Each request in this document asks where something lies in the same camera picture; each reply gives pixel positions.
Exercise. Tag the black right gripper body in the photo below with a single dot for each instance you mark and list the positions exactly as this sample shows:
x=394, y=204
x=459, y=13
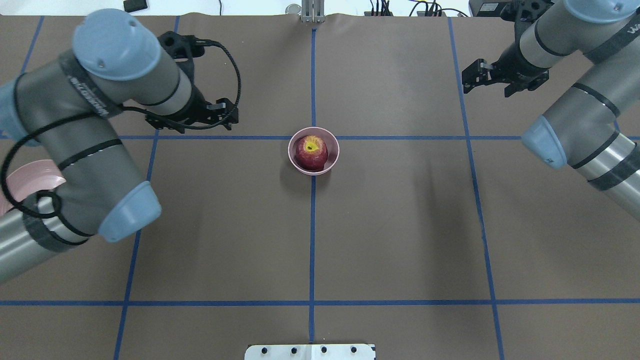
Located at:
x=510, y=65

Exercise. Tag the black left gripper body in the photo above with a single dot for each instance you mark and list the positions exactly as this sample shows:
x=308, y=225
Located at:
x=199, y=106

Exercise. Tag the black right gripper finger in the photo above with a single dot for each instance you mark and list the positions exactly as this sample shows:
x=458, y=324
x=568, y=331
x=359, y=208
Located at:
x=469, y=84
x=478, y=72

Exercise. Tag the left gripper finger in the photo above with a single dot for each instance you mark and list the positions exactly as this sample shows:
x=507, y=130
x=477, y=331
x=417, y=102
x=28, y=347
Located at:
x=224, y=107
x=227, y=124

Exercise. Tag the red apple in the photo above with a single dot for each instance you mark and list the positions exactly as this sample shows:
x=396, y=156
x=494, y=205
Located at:
x=311, y=153

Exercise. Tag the pink bowl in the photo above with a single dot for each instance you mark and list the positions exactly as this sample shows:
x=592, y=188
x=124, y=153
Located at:
x=332, y=145

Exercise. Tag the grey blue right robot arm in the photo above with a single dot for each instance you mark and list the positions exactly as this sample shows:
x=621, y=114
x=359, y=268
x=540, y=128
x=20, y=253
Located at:
x=578, y=129

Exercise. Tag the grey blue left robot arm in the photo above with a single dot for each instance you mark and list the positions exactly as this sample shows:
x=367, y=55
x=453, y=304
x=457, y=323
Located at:
x=115, y=65

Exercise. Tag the pink plate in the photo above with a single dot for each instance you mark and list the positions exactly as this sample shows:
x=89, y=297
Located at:
x=42, y=175

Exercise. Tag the black electronics box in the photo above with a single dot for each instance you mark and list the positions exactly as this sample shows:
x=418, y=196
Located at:
x=487, y=8

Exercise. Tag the black rectangular device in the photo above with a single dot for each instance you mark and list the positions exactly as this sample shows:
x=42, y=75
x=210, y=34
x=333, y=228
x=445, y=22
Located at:
x=132, y=6

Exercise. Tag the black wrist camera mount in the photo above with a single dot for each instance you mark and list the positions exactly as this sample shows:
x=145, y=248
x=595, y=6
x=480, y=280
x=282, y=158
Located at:
x=183, y=49

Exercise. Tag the grey metal clamp post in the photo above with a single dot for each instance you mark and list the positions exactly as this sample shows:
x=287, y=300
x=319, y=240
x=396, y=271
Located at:
x=313, y=11

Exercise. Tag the white metal bracket plate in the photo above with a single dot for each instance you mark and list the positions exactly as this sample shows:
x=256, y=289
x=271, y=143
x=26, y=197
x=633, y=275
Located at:
x=336, y=351

